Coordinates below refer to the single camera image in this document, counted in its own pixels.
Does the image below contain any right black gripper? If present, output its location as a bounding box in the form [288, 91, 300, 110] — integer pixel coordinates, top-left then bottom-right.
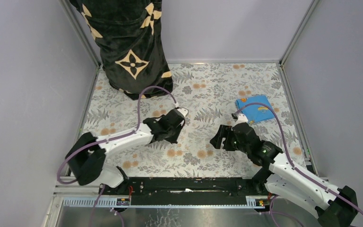
[209, 124, 250, 154]

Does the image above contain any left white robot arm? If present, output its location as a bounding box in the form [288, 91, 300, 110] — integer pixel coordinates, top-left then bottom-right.
[64, 107, 189, 194]

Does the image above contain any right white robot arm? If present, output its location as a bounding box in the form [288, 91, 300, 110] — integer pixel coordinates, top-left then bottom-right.
[210, 123, 358, 227]

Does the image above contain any blue folded cloth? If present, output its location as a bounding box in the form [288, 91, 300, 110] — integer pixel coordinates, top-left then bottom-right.
[235, 95, 274, 123]

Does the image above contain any floral table mat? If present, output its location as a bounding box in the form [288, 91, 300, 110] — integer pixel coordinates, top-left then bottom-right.
[72, 62, 307, 178]

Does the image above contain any black gold patterned robe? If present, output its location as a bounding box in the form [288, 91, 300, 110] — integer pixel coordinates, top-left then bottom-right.
[70, 0, 173, 100]

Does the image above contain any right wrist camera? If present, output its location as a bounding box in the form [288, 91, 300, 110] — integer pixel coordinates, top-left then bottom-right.
[232, 113, 248, 124]

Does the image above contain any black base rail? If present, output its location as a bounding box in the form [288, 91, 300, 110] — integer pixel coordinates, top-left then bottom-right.
[103, 177, 269, 199]

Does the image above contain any slotted cable duct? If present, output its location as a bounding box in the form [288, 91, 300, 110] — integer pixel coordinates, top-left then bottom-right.
[62, 195, 273, 209]

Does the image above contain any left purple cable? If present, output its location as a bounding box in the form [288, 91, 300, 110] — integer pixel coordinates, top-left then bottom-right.
[57, 86, 179, 227]

